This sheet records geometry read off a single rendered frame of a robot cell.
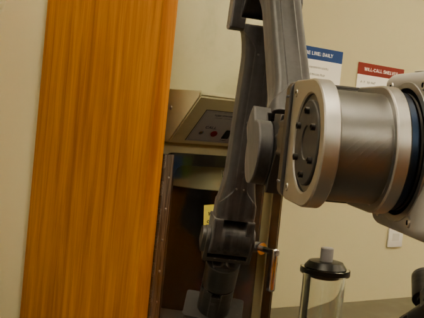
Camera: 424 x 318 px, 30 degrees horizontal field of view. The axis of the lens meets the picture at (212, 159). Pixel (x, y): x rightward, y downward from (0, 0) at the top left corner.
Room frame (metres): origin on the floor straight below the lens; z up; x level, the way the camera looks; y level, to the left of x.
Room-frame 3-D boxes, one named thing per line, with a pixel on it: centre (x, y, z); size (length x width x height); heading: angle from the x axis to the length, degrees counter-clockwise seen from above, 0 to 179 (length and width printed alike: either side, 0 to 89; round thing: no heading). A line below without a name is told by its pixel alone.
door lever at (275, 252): (1.64, -0.14, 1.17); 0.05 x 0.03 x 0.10; 36
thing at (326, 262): (1.70, -0.27, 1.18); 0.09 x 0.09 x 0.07
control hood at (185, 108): (1.56, -0.06, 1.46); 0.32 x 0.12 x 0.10; 126
